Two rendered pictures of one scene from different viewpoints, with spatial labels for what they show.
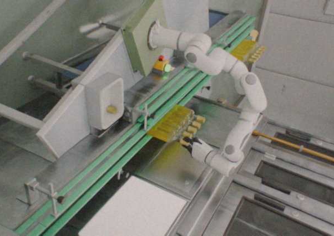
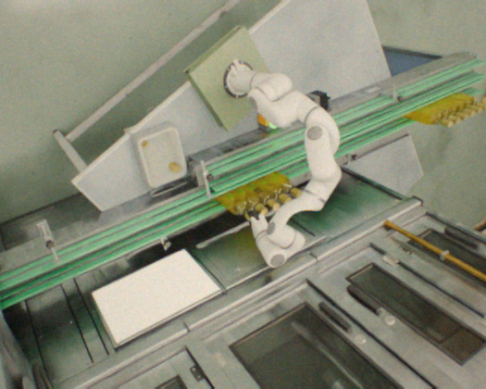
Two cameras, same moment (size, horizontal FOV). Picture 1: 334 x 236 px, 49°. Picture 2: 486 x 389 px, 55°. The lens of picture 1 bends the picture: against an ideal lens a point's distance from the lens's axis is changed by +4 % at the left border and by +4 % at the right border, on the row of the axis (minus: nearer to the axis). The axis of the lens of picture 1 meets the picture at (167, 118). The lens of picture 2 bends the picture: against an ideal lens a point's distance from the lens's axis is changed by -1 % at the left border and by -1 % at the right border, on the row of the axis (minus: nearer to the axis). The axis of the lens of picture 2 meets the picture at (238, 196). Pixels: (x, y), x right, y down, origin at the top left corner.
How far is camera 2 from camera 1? 104 cm
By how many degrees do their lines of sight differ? 32
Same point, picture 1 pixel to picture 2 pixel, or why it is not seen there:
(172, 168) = (235, 249)
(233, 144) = (276, 221)
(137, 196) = (170, 272)
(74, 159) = (111, 215)
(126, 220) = (142, 292)
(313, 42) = not seen: outside the picture
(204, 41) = (274, 81)
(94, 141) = (143, 200)
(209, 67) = (271, 116)
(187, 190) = (231, 277)
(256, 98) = (317, 159)
